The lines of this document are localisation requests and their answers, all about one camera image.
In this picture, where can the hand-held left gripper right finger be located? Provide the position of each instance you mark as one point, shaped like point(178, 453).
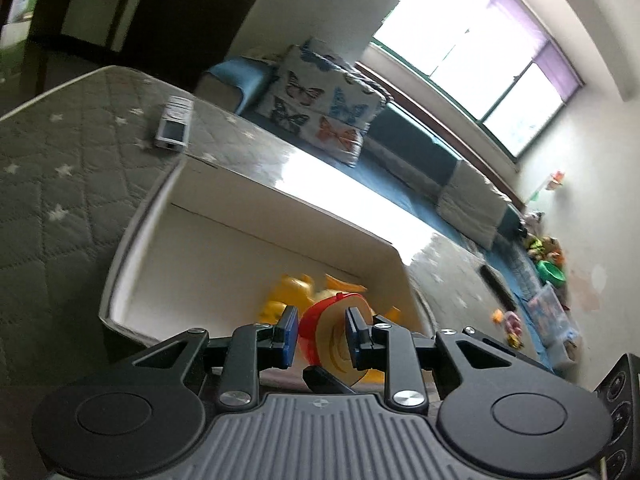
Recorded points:
point(354, 334)

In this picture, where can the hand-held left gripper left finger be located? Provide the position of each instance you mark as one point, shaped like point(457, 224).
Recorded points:
point(289, 337)

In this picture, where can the yellow plush chick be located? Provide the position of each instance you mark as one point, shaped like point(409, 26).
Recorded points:
point(387, 316)

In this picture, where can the white storage box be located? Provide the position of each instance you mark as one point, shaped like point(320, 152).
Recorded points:
point(225, 250)

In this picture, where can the clear plastic toy bin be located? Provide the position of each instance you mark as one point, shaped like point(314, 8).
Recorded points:
point(552, 317)

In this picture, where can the small yellow toy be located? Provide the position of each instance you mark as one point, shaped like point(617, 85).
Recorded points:
point(515, 341)

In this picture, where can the small pink toy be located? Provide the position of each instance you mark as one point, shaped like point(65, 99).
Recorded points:
point(511, 321)

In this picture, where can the small orange toy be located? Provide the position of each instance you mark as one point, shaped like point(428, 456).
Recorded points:
point(498, 315)

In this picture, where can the black remote control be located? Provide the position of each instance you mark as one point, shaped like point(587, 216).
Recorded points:
point(497, 287)

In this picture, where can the green plastic bowl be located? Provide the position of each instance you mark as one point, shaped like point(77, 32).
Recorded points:
point(551, 272)

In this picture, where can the grey sofa cushion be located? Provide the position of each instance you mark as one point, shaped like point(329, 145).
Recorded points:
point(470, 202)

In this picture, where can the pile of colourful toys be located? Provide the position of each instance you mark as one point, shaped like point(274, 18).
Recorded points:
point(542, 245)

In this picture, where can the dark teal sofa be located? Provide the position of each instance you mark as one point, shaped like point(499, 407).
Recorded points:
point(410, 145)

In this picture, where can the large butterfly print pillow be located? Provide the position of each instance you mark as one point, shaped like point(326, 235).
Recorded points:
point(310, 100)

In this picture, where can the white remote control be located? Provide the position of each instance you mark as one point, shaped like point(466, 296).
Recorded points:
point(172, 122)

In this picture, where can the small butterfly print pillow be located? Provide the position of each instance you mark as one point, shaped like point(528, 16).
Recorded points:
point(367, 82)

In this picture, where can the blue sofa cushion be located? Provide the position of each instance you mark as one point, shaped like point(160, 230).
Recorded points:
point(240, 77)

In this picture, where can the grey quilted star table cover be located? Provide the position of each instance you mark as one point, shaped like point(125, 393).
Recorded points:
point(65, 160)

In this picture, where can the green framed window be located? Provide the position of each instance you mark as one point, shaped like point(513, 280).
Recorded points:
point(465, 40)

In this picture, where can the dark wooden door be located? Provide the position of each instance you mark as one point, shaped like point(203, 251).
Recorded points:
point(165, 35)

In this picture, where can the purple curtain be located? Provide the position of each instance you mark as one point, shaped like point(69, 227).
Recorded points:
point(555, 60)

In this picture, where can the orange wall ornament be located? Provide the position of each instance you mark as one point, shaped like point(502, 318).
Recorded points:
point(556, 179)

